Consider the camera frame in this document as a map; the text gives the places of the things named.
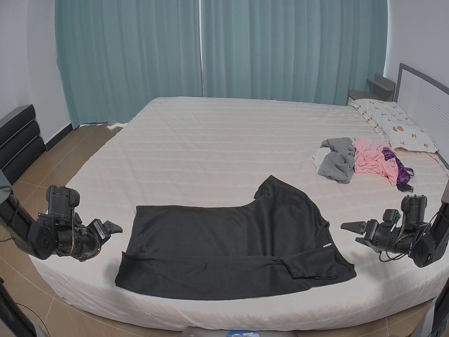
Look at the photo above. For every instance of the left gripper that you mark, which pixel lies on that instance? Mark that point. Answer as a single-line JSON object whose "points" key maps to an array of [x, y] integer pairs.
{"points": [[100, 229]]}

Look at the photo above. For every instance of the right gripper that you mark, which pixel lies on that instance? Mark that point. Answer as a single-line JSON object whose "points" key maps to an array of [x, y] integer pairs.
{"points": [[375, 235]]}

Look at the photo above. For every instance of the black T-shirt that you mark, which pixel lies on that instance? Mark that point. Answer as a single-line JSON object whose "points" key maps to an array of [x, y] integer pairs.
{"points": [[228, 251]]}

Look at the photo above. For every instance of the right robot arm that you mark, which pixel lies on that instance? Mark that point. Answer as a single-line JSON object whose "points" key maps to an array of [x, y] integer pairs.
{"points": [[428, 247]]}

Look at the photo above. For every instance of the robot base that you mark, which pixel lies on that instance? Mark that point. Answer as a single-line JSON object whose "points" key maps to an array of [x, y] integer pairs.
{"points": [[238, 332]]}

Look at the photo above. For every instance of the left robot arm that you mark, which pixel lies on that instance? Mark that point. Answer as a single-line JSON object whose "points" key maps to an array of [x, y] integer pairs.
{"points": [[35, 233]]}

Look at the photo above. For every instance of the bed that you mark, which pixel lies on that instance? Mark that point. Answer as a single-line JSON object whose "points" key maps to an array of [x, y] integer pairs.
{"points": [[228, 146]]}

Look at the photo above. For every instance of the small black garment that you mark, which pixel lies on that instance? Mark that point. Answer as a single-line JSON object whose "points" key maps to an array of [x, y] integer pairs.
{"points": [[405, 188]]}

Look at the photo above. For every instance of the purple garment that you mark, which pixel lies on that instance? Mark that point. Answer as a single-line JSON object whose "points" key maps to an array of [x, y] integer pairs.
{"points": [[403, 174]]}

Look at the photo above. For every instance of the pink garment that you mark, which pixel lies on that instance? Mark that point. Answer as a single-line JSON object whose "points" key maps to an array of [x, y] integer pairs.
{"points": [[371, 160]]}

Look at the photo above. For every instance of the grey garment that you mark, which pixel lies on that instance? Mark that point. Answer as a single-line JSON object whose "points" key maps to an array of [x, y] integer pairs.
{"points": [[338, 162]]}

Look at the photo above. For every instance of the white garment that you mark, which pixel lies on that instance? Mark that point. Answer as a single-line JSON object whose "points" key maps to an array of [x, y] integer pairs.
{"points": [[318, 158]]}

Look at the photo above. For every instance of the white printed pillow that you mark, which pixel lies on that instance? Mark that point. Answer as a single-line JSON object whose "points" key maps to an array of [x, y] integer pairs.
{"points": [[396, 125]]}

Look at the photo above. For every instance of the black chest of drawers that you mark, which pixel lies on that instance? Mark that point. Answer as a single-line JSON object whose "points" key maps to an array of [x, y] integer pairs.
{"points": [[17, 142]]}

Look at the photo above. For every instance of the grey bedside table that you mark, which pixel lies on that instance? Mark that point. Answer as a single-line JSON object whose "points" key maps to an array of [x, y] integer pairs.
{"points": [[379, 86]]}

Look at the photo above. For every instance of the blue-green curtain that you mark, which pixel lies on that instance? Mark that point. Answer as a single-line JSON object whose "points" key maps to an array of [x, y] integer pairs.
{"points": [[129, 47], [291, 40]]}

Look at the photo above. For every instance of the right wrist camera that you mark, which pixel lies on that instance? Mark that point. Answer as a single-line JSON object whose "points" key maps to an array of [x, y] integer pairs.
{"points": [[391, 218]]}

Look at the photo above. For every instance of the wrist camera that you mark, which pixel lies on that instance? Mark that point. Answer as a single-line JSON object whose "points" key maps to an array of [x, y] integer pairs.
{"points": [[78, 220], [391, 218]]}

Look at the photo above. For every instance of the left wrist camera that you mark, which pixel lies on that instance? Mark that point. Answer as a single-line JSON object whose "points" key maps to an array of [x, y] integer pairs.
{"points": [[78, 220]]}

